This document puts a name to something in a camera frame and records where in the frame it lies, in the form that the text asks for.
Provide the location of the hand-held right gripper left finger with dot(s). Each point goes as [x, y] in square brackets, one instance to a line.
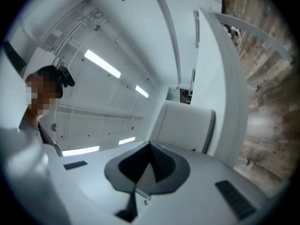
[89, 189]

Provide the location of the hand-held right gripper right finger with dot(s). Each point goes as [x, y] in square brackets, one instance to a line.
[199, 191]

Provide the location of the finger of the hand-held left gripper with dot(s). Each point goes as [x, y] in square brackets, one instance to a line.
[14, 97]

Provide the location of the person's head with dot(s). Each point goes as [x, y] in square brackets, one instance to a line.
[43, 92]

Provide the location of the person's grey clothed torso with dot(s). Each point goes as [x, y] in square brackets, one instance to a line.
[30, 128]

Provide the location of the ceiling light panel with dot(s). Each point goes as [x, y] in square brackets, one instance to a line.
[141, 91]
[126, 140]
[102, 63]
[80, 151]

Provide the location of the grey compartment tray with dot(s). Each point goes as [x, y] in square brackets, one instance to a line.
[185, 125]

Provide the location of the white ceiling pipes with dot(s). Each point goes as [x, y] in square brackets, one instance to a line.
[70, 24]

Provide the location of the black head-mounted camera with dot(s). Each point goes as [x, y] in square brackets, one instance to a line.
[66, 77]

